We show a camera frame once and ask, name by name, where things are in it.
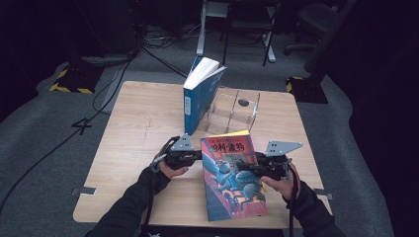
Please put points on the colourful illustrated book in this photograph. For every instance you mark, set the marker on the colourful illustrated book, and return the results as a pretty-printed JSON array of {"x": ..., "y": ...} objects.
[{"x": 230, "y": 187}]

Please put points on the clear acrylic book holder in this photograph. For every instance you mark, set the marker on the clear acrylic book holder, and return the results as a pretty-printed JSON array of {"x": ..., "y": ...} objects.
[{"x": 231, "y": 112}]

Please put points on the person's right hand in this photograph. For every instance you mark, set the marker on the person's right hand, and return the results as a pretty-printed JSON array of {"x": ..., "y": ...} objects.
[{"x": 280, "y": 187}]

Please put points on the grey tape strip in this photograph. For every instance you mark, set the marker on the grey tape strip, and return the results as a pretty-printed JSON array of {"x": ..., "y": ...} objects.
[
  {"x": 323, "y": 193},
  {"x": 85, "y": 191}
]

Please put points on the black office chair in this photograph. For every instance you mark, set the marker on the black office chair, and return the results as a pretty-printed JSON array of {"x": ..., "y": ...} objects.
[{"x": 313, "y": 19}]

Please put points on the black metal chair frame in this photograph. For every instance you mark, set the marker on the black metal chair frame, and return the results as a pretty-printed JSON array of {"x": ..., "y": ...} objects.
[{"x": 245, "y": 26}]

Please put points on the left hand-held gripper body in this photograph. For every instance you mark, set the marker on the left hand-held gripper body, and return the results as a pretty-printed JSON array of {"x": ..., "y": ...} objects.
[{"x": 181, "y": 144}]

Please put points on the person's left hand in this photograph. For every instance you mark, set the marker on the person's left hand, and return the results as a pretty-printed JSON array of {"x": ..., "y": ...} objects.
[{"x": 171, "y": 172}]

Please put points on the yellow black striped base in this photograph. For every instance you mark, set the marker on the yellow black striped base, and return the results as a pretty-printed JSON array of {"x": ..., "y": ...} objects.
[{"x": 75, "y": 80}]

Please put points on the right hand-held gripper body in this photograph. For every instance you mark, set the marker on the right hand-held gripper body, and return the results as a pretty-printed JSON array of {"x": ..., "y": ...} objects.
[{"x": 280, "y": 148}]

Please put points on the black stand with striped base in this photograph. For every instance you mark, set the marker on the black stand with striped base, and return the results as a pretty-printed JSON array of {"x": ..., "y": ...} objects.
[{"x": 316, "y": 65}]

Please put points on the blue book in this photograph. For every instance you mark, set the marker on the blue book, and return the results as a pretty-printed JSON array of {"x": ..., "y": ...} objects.
[{"x": 197, "y": 98}]

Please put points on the dark oval sticker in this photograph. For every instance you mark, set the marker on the dark oval sticker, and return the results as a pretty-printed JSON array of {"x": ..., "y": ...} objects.
[{"x": 243, "y": 102}]

